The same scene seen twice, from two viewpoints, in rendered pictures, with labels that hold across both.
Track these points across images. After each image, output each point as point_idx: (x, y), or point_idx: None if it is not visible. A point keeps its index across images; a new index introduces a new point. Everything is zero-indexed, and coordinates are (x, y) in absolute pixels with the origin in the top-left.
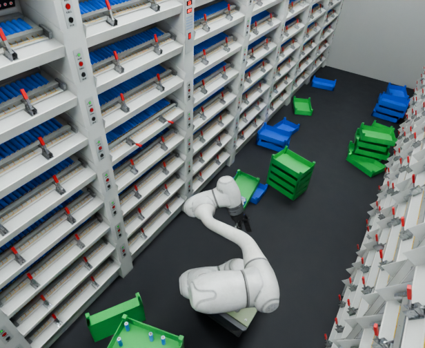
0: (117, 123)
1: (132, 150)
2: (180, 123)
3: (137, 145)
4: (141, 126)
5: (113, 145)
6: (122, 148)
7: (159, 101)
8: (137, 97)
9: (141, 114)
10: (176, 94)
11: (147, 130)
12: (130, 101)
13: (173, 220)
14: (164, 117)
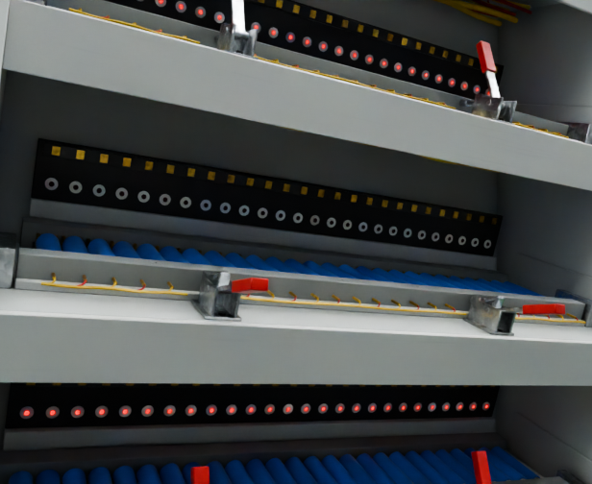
0: (139, 68)
1: (209, 355)
2: None
3: (238, 284)
4: (341, 281)
5: (88, 258)
6: (139, 307)
7: (489, 281)
8: (345, 82)
9: (373, 272)
10: (588, 259)
11: (373, 319)
12: (290, 67)
13: None
14: (503, 298)
